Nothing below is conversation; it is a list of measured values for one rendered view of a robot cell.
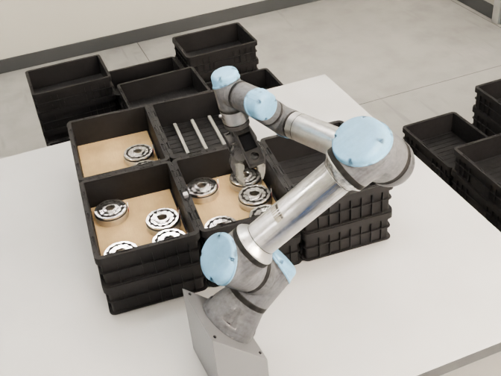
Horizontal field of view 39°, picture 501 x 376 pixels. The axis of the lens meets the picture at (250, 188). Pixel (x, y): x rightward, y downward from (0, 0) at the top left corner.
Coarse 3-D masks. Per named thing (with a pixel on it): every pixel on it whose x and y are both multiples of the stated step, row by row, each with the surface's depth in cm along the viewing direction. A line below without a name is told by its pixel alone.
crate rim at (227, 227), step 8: (208, 152) 228; (216, 152) 229; (176, 160) 226; (176, 168) 222; (272, 168) 218; (280, 176) 214; (184, 184) 215; (192, 200) 208; (192, 208) 205; (256, 216) 199; (200, 224) 199; (224, 224) 198; (232, 224) 198; (248, 224) 199; (200, 232) 197; (208, 232) 196; (216, 232) 197; (224, 232) 198
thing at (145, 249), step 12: (144, 168) 224; (84, 180) 221; (96, 180) 221; (84, 192) 215; (180, 192) 214; (84, 204) 210; (192, 216) 202; (168, 240) 194; (180, 240) 195; (192, 240) 196; (96, 252) 192; (120, 252) 191; (132, 252) 192; (144, 252) 193; (96, 264) 191
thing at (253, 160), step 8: (248, 128) 191; (240, 136) 190; (248, 136) 190; (240, 144) 189; (248, 144) 189; (256, 144) 189; (248, 152) 188; (256, 152) 188; (248, 160) 187; (256, 160) 187; (264, 160) 188
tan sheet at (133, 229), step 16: (160, 192) 229; (128, 208) 224; (144, 208) 223; (160, 208) 222; (176, 208) 222; (96, 224) 218; (128, 224) 217; (144, 224) 217; (112, 240) 211; (128, 240) 211; (144, 240) 210
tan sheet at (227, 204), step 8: (224, 176) 234; (224, 184) 230; (264, 184) 228; (224, 192) 227; (232, 192) 226; (216, 200) 224; (224, 200) 223; (232, 200) 223; (272, 200) 221; (200, 208) 221; (208, 208) 220; (216, 208) 220; (224, 208) 220; (232, 208) 220; (240, 208) 219; (200, 216) 217; (208, 216) 217; (216, 216) 217; (232, 216) 216; (240, 216) 216; (248, 216) 216
